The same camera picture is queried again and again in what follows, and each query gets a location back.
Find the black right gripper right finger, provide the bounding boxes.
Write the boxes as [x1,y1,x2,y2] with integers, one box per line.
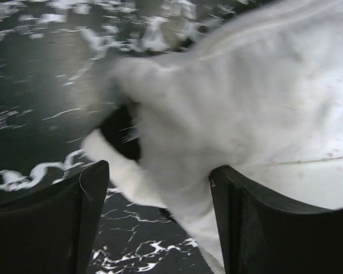
[209,166,343,273]

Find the black white striped pillowcase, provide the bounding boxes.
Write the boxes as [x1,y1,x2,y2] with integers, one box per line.
[99,104,141,162]

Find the white pillow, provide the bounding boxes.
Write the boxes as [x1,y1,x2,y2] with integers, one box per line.
[82,1,343,273]

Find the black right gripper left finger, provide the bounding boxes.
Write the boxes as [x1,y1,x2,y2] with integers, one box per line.
[0,160,109,273]

